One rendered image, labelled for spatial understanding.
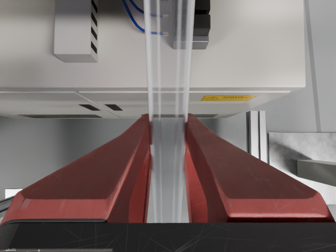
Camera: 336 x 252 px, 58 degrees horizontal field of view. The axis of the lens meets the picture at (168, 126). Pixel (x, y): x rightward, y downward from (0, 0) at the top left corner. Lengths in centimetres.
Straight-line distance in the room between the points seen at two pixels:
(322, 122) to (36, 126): 101
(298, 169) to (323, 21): 54
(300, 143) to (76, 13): 90
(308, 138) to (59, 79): 90
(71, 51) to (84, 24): 4
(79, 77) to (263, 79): 27
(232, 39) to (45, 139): 82
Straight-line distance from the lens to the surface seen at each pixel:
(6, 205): 109
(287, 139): 114
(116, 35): 48
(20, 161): 118
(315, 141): 118
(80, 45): 44
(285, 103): 116
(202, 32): 42
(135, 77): 46
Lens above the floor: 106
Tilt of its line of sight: 87 degrees down
